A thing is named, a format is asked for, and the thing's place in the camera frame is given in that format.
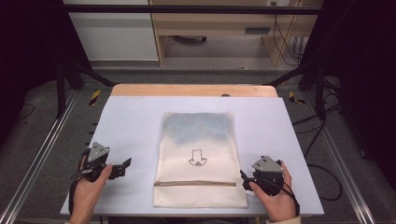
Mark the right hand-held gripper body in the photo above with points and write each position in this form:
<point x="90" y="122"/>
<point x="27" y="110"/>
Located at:
<point x="267" y="169"/>

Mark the light wooden desk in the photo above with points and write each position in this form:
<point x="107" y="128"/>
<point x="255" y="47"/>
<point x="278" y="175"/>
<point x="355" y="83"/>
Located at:
<point x="214" y="25"/>

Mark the black horizontal frame bar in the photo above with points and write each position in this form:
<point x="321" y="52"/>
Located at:
<point x="186" y="9"/>

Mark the white mesh laundry bag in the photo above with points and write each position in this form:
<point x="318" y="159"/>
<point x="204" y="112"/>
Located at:
<point x="197" y="161"/>

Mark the black metal stand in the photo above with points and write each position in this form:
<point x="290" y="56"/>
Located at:
<point x="314" y="84"/>
<point x="62" y="87"/>

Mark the pale foam mat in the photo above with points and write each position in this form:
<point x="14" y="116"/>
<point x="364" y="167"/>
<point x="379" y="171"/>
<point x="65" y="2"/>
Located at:
<point x="130" y="130"/>

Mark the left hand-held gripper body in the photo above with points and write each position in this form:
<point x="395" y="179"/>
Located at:
<point x="98" y="152"/>

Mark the person's left hand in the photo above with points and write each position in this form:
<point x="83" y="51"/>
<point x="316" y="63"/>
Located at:
<point x="87" y="194"/>

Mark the yellow black floor tape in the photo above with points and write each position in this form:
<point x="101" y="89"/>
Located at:
<point x="294" y="98"/>
<point x="95" y="97"/>

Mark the aluminium floor rail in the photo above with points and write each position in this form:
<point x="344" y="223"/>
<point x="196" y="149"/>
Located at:
<point x="37" y="158"/>
<point x="339" y="158"/>

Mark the white cabinet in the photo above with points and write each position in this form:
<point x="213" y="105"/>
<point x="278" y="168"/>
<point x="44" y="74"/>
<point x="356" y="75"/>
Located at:
<point x="115" y="34"/>

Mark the black curtain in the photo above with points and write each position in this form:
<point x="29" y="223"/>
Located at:
<point x="364" y="77"/>
<point x="28" y="56"/>

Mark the person's right hand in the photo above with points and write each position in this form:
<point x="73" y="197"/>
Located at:
<point x="274" y="203"/>

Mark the wooden table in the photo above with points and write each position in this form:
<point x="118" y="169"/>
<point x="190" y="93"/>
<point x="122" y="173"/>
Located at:
<point x="174" y="90"/>

